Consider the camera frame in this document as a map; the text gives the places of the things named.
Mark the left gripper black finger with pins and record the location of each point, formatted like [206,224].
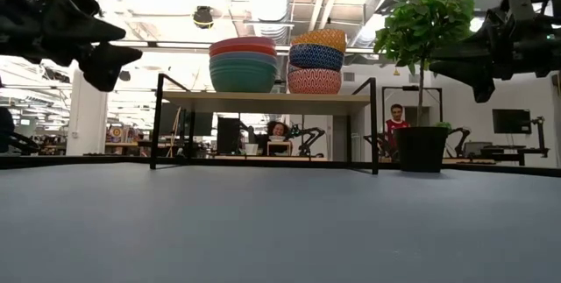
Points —
[74,22]
[103,61]

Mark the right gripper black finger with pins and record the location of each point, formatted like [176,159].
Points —
[477,70]
[508,29]

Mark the plain orange-red bowl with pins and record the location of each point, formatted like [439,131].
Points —
[243,49]

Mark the plain green bowl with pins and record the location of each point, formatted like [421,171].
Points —
[243,79]

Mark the plain pink bowl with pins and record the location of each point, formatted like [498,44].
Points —
[243,40]

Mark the black background robot arm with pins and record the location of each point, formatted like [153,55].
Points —
[462,136]
[311,136]

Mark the black monitor on arm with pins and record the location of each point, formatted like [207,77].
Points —
[511,121]

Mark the small wooden background shelf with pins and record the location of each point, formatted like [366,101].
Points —
[279,148]

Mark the white pillar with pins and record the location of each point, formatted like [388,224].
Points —
[87,112]

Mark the green leafy plant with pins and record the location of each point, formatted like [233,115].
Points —
[421,24]

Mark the person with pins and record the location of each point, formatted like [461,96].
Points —
[396,112]
[278,129]

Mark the black plant pot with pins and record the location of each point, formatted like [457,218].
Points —
[421,149]

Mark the black round hanging device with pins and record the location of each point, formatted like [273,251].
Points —
[203,16]

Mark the black desk monitor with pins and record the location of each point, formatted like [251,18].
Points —
[229,136]

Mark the white cup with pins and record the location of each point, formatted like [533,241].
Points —
[251,149]

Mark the blue-grey table mat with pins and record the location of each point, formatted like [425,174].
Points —
[280,230]

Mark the black aluminium table frame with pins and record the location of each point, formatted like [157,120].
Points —
[66,161]

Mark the wooden shelf black metal frame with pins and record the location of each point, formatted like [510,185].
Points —
[263,101]

